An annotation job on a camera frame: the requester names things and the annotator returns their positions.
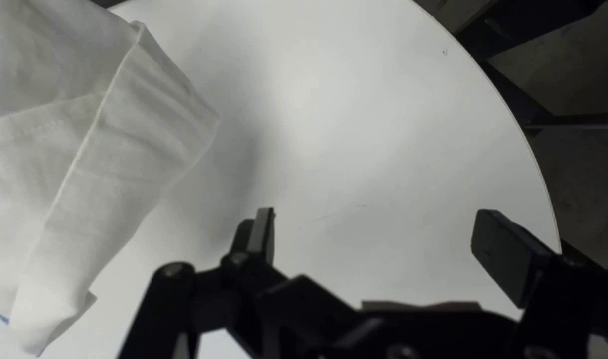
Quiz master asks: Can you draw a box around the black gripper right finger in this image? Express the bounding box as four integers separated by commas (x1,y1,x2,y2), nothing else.
470,207,608,359

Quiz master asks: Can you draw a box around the white towel with blue stripes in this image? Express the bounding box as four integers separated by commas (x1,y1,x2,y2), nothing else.
0,0,223,359

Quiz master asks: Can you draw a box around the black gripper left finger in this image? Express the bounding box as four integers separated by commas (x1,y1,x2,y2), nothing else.
116,205,359,359

